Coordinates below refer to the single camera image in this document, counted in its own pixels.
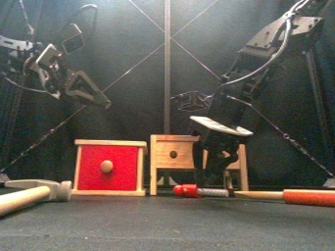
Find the red headed toy screw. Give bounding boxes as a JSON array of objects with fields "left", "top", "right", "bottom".
[{"left": 171, "top": 183, "right": 232, "bottom": 199}]

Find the small wooden toy bench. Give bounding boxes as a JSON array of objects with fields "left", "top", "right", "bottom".
[{"left": 150, "top": 133, "right": 250, "bottom": 196}]

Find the red drawer with wooden knob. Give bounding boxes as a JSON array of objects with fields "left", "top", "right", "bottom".
[{"left": 77, "top": 145, "right": 140, "bottom": 192}]

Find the wooden toy hammer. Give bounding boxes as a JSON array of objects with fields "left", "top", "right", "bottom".
[{"left": 0, "top": 178, "right": 73, "bottom": 218}]

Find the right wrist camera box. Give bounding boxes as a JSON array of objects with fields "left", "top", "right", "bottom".
[{"left": 170, "top": 90, "right": 215, "bottom": 113}]

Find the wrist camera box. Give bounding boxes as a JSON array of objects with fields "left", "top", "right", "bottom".
[
  {"left": 59, "top": 23, "right": 88, "bottom": 55},
  {"left": 170, "top": 90, "right": 215, "bottom": 113}
]

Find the thin diagonal brace wire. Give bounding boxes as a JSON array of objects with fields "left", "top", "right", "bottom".
[
  {"left": 0, "top": 0, "right": 220, "bottom": 174},
  {"left": 127, "top": 0, "right": 335, "bottom": 179}
]

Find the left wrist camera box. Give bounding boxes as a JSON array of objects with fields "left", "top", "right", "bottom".
[{"left": 59, "top": 23, "right": 88, "bottom": 55}]

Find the wooden drawer box frame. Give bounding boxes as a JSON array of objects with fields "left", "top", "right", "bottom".
[{"left": 71, "top": 138, "right": 150, "bottom": 197}]

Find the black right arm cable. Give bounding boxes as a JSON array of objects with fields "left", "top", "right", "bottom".
[{"left": 220, "top": 0, "right": 308, "bottom": 88}]

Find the vertical metal frame pole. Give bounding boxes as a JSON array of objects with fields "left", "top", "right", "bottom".
[{"left": 164, "top": 0, "right": 172, "bottom": 135}]

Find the slanted metal frame leg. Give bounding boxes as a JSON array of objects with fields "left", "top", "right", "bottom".
[{"left": 303, "top": 48, "right": 335, "bottom": 189}]

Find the wooden screwdriver with orange handle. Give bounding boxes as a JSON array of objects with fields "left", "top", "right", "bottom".
[{"left": 228, "top": 188, "right": 335, "bottom": 208}]

